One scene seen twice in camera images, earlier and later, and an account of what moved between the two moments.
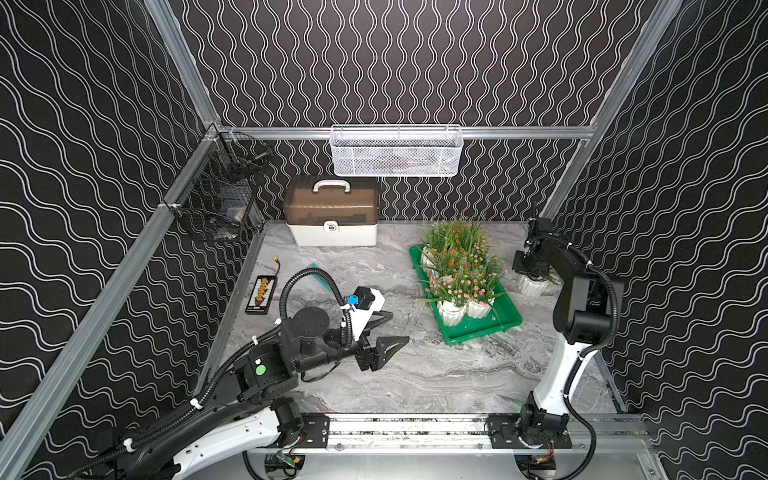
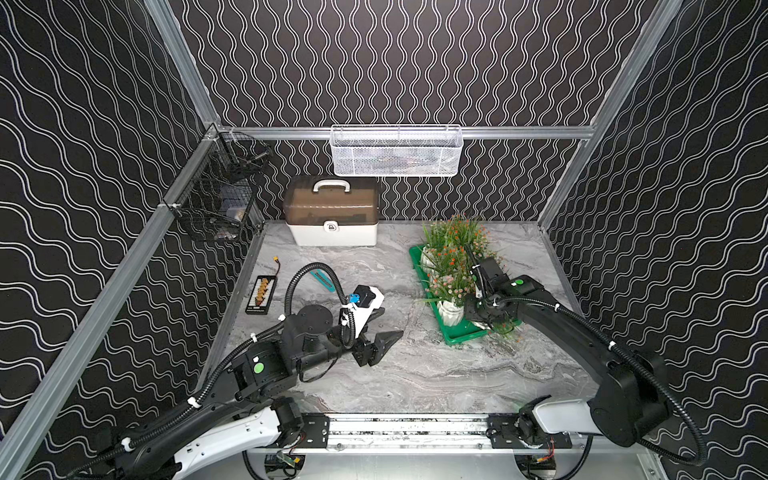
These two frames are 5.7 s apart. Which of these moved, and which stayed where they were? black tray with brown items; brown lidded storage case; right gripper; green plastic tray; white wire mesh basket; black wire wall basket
Moved: right gripper
Stayed: black wire wall basket; white wire mesh basket; brown lidded storage case; black tray with brown items; green plastic tray
